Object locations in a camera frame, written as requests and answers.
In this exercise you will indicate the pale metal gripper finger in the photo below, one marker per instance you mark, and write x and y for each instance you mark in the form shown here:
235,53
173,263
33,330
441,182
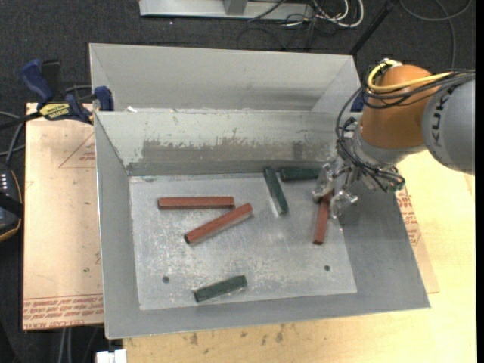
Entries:
324,182
342,199

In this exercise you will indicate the red-brown block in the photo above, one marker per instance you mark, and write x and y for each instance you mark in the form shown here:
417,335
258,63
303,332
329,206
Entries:
217,225
321,223
196,203

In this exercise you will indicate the dark green flat block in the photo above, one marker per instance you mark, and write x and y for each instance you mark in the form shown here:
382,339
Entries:
299,174
276,191
220,289

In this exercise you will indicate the grey metal bin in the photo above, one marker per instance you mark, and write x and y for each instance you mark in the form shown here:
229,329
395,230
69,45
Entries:
227,248

